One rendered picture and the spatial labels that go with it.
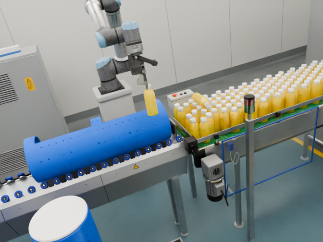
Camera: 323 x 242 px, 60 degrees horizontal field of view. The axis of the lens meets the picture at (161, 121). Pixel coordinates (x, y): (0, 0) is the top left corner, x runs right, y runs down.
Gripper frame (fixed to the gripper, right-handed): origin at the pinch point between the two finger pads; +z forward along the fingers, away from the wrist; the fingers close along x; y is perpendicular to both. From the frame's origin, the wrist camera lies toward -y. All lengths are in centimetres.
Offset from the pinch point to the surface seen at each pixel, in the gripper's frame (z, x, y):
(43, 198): 52, 8, 77
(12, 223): 62, 12, 98
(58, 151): 24, 8, 59
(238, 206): 115, -25, -50
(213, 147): 51, -8, -34
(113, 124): 19.0, -2.6, 25.6
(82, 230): 50, 51, 44
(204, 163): 57, 1, -25
